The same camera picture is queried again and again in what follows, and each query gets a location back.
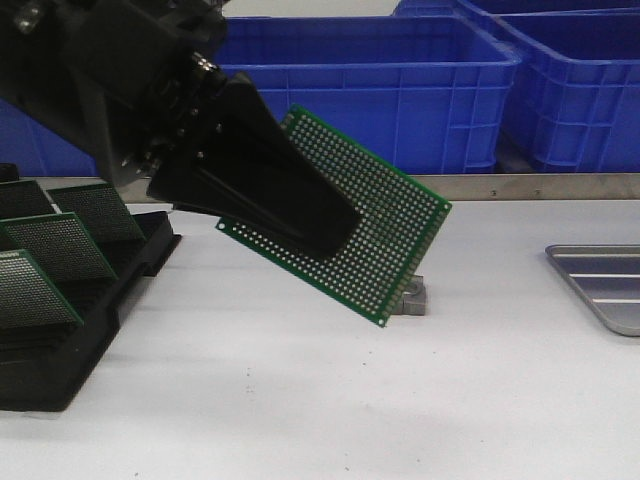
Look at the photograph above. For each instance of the silver metal tray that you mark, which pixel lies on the silver metal tray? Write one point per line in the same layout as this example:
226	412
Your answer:
606	278

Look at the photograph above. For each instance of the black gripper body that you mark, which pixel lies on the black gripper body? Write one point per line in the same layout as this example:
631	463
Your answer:
110	77

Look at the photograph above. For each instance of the grey metal clamp block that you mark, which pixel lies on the grey metal clamp block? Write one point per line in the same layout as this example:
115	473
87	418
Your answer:
414	299

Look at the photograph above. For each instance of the dark board far rear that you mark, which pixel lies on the dark board far rear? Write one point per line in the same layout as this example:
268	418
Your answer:
24	198

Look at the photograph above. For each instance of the green perforated board front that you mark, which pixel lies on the green perforated board front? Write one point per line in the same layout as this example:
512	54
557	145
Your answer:
29	298

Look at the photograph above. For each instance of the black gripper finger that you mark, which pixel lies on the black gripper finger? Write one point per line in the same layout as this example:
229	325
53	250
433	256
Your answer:
234	160

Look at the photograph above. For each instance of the green perforated board rear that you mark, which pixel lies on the green perforated board rear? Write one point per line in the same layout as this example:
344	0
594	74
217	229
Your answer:
101	210

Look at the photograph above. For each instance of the green perforated circuit board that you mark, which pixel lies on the green perforated circuit board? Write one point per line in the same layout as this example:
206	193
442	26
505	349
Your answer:
400	219

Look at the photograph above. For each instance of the black slotted board rack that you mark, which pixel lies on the black slotted board rack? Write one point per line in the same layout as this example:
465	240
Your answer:
43	368

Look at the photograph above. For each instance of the blue plastic crate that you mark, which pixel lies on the blue plastic crate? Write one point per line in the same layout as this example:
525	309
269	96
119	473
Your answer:
38	151
426	94
574	103

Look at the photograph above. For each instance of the blue plastic crate centre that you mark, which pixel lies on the blue plastic crate centre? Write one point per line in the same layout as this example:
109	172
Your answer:
426	94

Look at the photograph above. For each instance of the blue plastic crate right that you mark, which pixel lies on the blue plastic crate right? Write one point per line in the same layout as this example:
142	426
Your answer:
574	103

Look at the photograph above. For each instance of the blue plastic crate left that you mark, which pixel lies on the blue plastic crate left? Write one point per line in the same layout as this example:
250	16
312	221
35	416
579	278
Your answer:
38	151

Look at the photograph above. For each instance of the green perforated board middle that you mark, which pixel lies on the green perforated board middle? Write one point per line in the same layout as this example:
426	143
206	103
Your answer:
61	245

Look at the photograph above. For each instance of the blue crate back right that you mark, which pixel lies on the blue crate back right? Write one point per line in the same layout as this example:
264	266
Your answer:
496	7

